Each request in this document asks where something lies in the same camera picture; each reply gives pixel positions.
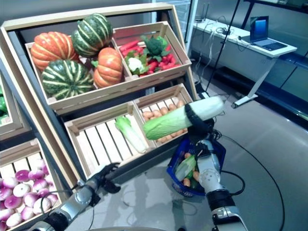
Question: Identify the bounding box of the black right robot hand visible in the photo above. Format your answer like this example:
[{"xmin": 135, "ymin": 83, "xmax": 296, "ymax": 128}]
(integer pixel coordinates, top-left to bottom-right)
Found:
[{"xmin": 184, "ymin": 103, "xmax": 216, "ymax": 142}]

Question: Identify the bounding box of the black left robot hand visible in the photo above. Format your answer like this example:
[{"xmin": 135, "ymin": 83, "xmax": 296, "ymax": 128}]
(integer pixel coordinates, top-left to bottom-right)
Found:
[{"xmin": 95, "ymin": 162, "xmax": 122, "ymax": 194}]

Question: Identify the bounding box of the napa cabbage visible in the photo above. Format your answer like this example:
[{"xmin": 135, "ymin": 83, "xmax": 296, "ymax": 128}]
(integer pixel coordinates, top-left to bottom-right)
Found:
[
  {"xmin": 175, "ymin": 155, "xmax": 198, "ymax": 181},
  {"xmin": 115, "ymin": 116, "xmax": 148, "ymax": 154},
  {"xmin": 142, "ymin": 95, "xmax": 225, "ymax": 141}
]

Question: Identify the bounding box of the blue plastic shopping basket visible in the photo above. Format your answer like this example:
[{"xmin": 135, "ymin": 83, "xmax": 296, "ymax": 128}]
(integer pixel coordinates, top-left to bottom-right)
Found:
[{"xmin": 166, "ymin": 138, "xmax": 227, "ymax": 198}]

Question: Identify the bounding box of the black power adapter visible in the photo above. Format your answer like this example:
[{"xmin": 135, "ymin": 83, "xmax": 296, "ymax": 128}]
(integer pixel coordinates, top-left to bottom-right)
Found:
[{"xmin": 196, "ymin": 90, "xmax": 210, "ymax": 101}]

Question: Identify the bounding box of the wooden cabbage crate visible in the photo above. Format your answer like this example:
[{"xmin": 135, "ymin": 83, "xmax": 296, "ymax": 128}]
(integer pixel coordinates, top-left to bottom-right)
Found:
[{"xmin": 64, "ymin": 101, "xmax": 158, "ymax": 180}]

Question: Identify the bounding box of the wooden potato crate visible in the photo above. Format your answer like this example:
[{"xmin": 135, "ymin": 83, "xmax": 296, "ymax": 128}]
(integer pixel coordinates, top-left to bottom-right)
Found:
[{"xmin": 132, "ymin": 83, "xmax": 196, "ymax": 148}]

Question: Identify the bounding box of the wooden pumpkin crate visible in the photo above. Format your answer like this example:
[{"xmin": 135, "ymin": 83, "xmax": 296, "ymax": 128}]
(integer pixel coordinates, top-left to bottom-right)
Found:
[{"xmin": 25, "ymin": 35, "xmax": 133, "ymax": 110}]

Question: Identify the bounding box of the black tripod stand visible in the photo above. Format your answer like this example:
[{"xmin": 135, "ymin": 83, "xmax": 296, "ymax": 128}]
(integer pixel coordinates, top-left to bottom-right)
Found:
[{"xmin": 206, "ymin": 0, "xmax": 242, "ymax": 92}]

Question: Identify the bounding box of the white desk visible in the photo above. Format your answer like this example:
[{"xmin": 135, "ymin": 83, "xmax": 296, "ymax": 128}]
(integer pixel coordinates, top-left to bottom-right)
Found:
[{"xmin": 192, "ymin": 18, "xmax": 298, "ymax": 109}]

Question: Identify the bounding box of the wooden carrot crate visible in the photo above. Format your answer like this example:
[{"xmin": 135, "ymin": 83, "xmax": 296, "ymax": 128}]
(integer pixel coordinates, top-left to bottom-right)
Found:
[{"xmin": 112, "ymin": 21, "xmax": 193, "ymax": 81}]

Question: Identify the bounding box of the green broccoli head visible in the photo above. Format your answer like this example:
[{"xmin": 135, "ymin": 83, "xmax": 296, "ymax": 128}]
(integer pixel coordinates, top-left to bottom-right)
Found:
[{"xmin": 141, "ymin": 35, "xmax": 170, "ymax": 63}]

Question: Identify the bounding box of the wooden vegetable display shelf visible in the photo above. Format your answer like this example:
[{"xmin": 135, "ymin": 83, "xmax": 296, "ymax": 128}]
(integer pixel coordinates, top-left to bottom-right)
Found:
[
  {"xmin": 0, "ymin": 3, "xmax": 201, "ymax": 191},
  {"xmin": 0, "ymin": 57, "xmax": 80, "ymax": 231}
]

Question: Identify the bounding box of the red orange carrot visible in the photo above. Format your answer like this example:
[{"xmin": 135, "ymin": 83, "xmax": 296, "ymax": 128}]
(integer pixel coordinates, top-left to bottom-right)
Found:
[
  {"xmin": 121, "ymin": 47, "xmax": 144, "ymax": 57},
  {"xmin": 119, "ymin": 40, "xmax": 140, "ymax": 52}
]

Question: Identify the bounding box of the green striped pumpkin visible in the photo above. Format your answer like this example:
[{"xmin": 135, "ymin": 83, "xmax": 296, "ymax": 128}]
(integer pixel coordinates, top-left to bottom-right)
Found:
[
  {"xmin": 41, "ymin": 59, "xmax": 95, "ymax": 101},
  {"xmin": 71, "ymin": 13, "xmax": 114, "ymax": 58}
]

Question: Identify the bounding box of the black router with antennas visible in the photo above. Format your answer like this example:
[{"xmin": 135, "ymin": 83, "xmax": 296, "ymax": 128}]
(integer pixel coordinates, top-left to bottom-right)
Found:
[{"xmin": 194, "ymin": 3, "xmax": 210, "ymax": 24}]

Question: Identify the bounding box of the small orange pumpkin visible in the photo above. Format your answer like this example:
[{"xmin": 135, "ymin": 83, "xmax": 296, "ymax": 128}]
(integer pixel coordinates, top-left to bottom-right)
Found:
[{"xmin": 91, "ymin": 47, "xmax": 124, "ymax": 89}]

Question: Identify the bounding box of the wooden pepper crate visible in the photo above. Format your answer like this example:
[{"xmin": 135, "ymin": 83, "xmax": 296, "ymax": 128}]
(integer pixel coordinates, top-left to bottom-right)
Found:
[{"xmin": 0, "ymin": 72, "xmax": 33, "ymax": 142}]

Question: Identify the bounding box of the open laptop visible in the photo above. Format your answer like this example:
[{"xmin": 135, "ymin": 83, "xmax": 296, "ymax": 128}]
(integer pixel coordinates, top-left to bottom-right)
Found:
[{"xmin": 249, "ymin": 15, "xmax": 289, "ymax": 51}]

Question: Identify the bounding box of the green bell pepper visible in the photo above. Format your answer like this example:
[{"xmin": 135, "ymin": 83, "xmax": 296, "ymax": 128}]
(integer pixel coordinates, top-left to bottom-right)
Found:
[{"xmin": 0, "ymin": 96, "xmax": 8, "ymax": 114}]

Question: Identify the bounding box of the large orange pumpkin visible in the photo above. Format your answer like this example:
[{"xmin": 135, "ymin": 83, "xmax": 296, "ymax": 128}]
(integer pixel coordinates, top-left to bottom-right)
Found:
[{"xmin": 30, "ymin": 31, "xmax": 80, "ymax": 72}]

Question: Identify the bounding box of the long black floor cable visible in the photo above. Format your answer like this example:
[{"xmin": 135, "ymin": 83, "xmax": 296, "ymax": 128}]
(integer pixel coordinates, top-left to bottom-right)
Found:
[{"xmin": 218, "ymin": 134, "xmax": 286, "ymax": 231}]

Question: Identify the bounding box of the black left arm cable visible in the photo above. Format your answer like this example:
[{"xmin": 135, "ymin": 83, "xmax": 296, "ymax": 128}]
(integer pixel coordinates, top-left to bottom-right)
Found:
[{"xmin": 39, "ymin": 185, "xmax": 81, "ymax": 215}]

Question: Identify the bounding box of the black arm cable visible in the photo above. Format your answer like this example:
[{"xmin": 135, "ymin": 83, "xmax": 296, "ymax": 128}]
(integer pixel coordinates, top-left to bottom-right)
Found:
[
  {"xmin": 39, "ymin": 185, "xmax": 81, "ymax": 215},
  {"xmin": 220, "ymin": 169, "xmax": 246, "ymax": 196}
]

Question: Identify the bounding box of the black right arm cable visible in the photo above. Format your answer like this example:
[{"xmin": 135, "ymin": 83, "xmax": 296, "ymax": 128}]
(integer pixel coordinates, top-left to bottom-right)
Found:
[{"xmin": 220, "ymin": 169, "xmax": 246, "ymax": 196}]

